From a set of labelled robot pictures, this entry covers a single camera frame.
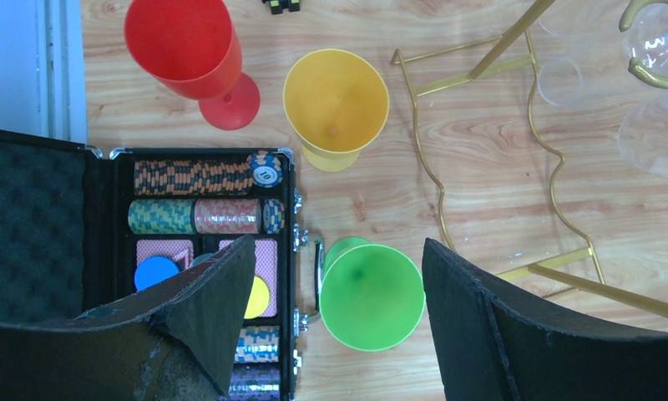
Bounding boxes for black poker chip case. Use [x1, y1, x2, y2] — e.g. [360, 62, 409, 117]
[0, 125, 326, 401]

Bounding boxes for clear dealer button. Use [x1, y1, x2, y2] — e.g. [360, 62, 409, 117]
[190, 253, 214, 268]

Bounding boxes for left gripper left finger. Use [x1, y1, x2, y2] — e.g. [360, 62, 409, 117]
[0, 235, 255, 400]

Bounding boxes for gold wire glass rack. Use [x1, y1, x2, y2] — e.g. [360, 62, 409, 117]
[390, 0, 668, 327]

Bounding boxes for orange wine glass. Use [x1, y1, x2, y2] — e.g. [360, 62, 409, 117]
[282, 48, 390, 172]

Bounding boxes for clear wine glass rearmost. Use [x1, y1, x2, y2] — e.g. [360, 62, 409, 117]
[622, 3, 668, 78]

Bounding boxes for red wine glass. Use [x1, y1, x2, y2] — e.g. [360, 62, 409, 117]
[124, 0, 261, 130]

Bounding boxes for green wine glass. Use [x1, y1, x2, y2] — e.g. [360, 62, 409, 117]
[318, 236, 426, 352]

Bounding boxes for blue round chip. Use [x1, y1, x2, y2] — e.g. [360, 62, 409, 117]
[134, 256, 180, 292]

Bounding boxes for yellow round chip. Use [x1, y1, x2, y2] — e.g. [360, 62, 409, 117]
[244, 276, 271, 320]

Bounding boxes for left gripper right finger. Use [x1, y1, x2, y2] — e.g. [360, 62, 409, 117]
[422, 239, 668, 400]

